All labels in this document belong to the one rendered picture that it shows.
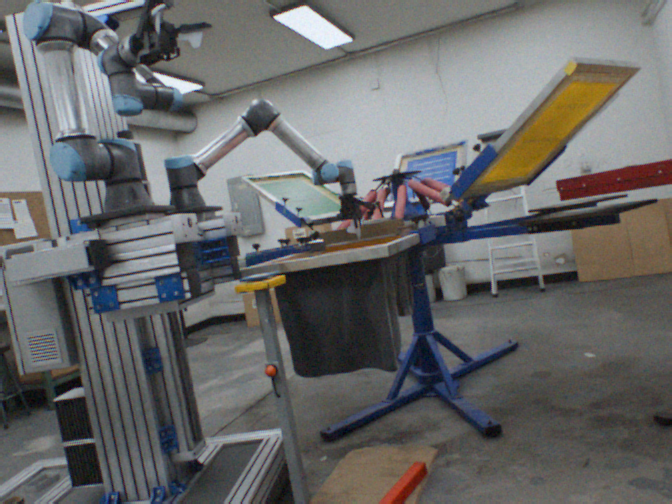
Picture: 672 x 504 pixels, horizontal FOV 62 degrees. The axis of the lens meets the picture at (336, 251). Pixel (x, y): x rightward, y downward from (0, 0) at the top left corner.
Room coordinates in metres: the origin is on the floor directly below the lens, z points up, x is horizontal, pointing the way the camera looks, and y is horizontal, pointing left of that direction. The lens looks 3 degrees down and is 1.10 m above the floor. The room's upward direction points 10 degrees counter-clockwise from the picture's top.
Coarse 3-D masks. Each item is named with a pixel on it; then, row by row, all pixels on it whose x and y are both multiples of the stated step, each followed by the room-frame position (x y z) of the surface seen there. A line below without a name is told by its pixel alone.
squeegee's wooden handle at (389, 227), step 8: (368, 224) 2.54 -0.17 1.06; (376, 224) 2.52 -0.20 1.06; (384, 224) 2.51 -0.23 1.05; (392, 224) 2.50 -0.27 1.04; (400, 224) 2.48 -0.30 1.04; (320, 232) 2.63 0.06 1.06; (328, 232) 2.61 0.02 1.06; (336, 232) 2.60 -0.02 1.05; (344, 232) 2.58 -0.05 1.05; (368, 232) 2.54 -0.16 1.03; (376, 232) 2.53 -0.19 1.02; (384, 232) 2.51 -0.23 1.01; (392, 232) 2.50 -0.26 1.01; (328, 240) 2.61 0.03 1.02; (336, 240) 2.60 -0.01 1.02; (344, 240) 2.59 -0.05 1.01
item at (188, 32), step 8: (184, 24) 1.48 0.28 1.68; (192, 24) 1.49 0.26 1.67; (200, 24) 1.49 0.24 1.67; (208, 24) 1.48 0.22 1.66; (184, 32) 1.49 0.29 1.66; (192, 32) 1.49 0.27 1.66; (200, 32) 1.49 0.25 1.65; (184, 40) 1.49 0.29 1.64; (192, 40) 1.49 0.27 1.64; (200, 40) 1.49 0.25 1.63
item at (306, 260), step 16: (400, 240) 2.08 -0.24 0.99; (416, 240) 2.29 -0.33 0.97; (288, 256) 2.43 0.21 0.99; (304, 256) 2.56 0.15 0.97; (320, 256) 1.99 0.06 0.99; (336, 256) 1.96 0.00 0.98; (352, 256) 1.94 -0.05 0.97; (368, 256) 1.92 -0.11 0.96; (384, 256) 1.90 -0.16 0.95; (256, 272) 2.08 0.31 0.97
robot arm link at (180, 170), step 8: (168, 160) 2.29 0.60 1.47; (176, 160) 2.28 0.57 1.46; (184, 160) 2.29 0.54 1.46; (192, 160) 2.33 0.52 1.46; (168, 168) 2.28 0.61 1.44; (176, 168) 2.27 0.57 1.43; (184, 168) 2.28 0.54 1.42; (192, 168) 2.31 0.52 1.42; (168, 176) 2.29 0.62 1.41; (176, 176) 2.28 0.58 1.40; (184, 176) 2.28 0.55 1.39; (192, 176) 2.30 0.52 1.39; (176, 184) 2.28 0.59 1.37; (184, 184) 2.28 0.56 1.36
